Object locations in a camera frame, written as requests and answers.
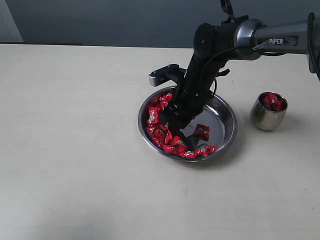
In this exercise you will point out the round steel plate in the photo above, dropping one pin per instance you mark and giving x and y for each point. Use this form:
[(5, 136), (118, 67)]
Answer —
[(216, 114)]

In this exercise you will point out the red candy in cup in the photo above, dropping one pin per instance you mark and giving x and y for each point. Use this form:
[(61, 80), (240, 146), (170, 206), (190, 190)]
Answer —
[(273, 102)]

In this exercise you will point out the red wrapped candy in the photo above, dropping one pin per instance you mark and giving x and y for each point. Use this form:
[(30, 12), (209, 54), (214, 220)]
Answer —
[(165, 99), (205, 150), (202, 132), (153, 115)]

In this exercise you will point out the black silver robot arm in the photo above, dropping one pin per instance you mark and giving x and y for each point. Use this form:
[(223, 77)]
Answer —
[(237, 38)]

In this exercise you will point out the steel cup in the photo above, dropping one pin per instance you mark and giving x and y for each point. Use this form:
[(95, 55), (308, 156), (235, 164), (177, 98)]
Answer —
[(263, 118)]

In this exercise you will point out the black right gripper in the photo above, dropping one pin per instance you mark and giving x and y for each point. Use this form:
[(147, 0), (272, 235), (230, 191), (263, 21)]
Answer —
[(182, 112)]

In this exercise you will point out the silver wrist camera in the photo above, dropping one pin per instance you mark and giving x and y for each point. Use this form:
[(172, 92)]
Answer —
[(160, 77)]

